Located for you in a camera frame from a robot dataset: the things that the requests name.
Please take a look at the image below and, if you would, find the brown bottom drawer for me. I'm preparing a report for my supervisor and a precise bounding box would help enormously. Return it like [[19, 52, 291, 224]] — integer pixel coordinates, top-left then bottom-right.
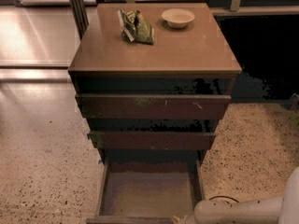
[[86, 159, 205, 224]]

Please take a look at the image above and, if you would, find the brown drawer cabinet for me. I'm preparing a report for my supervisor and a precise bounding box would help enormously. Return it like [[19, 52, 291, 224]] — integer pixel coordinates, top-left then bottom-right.
[[69, 4, 241, 159]]

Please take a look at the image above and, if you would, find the brown middle drawer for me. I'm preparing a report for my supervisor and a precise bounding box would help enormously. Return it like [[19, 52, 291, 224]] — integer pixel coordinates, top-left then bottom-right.
[[88, 131, 216, 150]]

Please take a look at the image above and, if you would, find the brown drawer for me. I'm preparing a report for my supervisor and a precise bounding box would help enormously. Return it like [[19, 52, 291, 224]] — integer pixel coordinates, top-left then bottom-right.
[[88, 131, 216, 150], [76, 93, 231, 119], [86, 159, 205, 224]]

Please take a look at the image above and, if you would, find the brown top drawer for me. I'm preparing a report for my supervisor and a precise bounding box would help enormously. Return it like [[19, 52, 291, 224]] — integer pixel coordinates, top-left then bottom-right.
[[76, 93, 231, 119]]

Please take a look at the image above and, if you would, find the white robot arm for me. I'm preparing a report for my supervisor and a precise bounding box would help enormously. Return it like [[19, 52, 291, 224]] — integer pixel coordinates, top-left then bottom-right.
[[171, 167, 299, 224]]

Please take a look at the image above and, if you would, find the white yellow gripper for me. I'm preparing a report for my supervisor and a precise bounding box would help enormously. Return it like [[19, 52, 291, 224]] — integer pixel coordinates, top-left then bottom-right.
[[171, 215, 196, 224]]

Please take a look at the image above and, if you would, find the white bowl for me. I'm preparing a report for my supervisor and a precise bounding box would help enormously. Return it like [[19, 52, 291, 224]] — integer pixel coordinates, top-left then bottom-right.
[[162, 8, 195, 29]]

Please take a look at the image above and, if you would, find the green chip bag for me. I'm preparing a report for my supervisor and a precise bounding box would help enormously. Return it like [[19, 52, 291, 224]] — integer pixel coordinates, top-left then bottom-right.
[[118, 8, 154, 45]]

